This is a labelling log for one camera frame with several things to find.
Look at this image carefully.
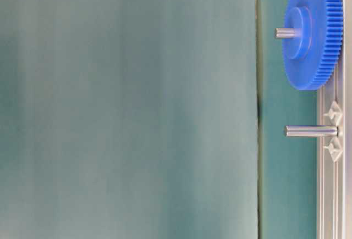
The bare steel shaft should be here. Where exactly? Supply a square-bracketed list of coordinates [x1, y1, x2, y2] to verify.
[284, 125, 338, 137]

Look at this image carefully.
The aluminium extrusion rail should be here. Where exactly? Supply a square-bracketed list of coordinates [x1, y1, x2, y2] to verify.
[317, 0, 351, 238]

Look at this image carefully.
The large blue plastic gear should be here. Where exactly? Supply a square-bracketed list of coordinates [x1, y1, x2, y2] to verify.
[282, 0, 344, 91]

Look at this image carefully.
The steel shaft through blue gear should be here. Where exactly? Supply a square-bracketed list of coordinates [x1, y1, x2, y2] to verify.
[274, 28, 297, 39]

